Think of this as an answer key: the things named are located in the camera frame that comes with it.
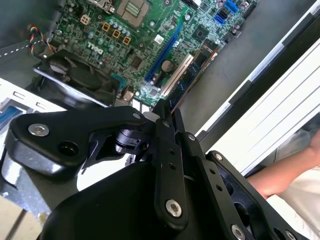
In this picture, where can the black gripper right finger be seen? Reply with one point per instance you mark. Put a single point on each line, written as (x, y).
(225, 192)

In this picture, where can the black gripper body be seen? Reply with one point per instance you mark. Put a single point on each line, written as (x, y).
(112, 212)

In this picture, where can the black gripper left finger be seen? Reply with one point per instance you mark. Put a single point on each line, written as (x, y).
(62, 140)

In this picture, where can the RAM stick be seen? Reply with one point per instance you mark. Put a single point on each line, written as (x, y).
(195, 67)

